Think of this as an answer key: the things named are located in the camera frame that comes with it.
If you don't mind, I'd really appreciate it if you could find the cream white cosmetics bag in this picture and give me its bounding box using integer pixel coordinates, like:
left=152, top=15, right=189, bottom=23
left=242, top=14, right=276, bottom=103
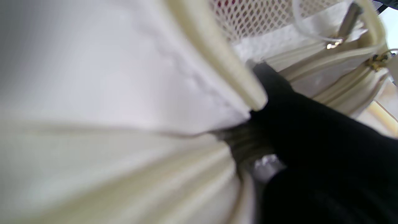
left=0, top=0, right=398, bottom=224

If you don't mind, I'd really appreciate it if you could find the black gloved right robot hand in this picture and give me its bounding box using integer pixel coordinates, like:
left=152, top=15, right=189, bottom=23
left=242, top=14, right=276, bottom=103
left=215, top=62, right=398, bottom=224

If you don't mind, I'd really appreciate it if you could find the white zip tie loop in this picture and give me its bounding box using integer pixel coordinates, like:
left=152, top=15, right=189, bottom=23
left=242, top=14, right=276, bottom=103
left=292, top=0, right=344, bottom=42

